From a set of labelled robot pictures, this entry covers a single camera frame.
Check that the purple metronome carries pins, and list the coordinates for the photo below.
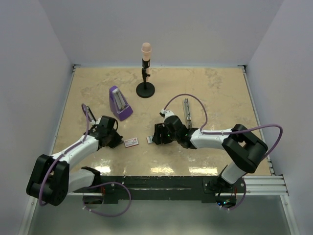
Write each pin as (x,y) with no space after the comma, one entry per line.
(118,104)

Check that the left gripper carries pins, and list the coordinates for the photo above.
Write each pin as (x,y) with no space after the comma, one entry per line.
(117,141)

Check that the grey black stapler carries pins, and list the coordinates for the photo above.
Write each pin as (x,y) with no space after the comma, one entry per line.
(187,114)

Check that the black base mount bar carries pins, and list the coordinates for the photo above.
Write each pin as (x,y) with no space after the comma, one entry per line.
(206,189)

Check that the staple box sleeve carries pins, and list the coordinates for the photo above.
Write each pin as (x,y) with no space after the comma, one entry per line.
(131,142)

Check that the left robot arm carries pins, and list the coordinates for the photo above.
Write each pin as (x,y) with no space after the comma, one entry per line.
(51,178)

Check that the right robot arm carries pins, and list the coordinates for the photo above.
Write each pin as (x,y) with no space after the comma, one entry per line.
(244,148)

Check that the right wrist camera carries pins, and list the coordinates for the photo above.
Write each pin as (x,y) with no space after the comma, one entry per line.
(166,113)

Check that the microphone on black stand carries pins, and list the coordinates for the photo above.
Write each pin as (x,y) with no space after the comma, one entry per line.
(145,89)

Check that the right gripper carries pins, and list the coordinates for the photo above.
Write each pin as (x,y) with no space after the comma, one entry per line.
(159,129)

